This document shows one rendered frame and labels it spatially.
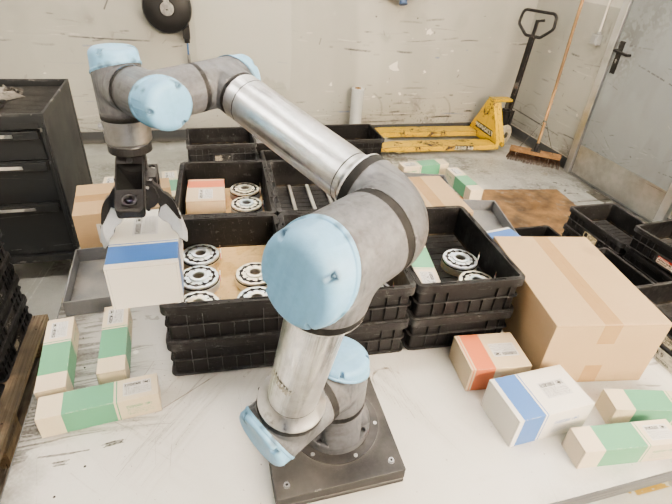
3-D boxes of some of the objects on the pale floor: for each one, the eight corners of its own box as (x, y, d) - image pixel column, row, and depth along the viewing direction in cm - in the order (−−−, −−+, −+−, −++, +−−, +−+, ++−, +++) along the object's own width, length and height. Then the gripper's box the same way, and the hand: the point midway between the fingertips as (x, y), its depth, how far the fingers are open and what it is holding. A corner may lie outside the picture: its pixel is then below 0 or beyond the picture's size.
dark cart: (88, 278, 256) (42, 113, 207) (-7, 287, 245) (-80, 115, 195) (102, 223, 304) (68, 78, 254) (23, 228, 292) (-29, 78, 243)
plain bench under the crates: (631, 583, 148) (755, 449, 109) (65, 775, 107) (-55, 669, 69) (422, 280, 275) (445, 168, 236) (127, 315, 234) (97, 187, 196)
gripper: (188, 130, 87) (198, 224, 98) (72, 134, 82) (96, 232, 93) (188, 147, 80) (200, 246, 91) (62, 152, 75) (89, 256, 86)
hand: (146, 247), depth 90 cm, fingers closed on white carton, 14 cm apart
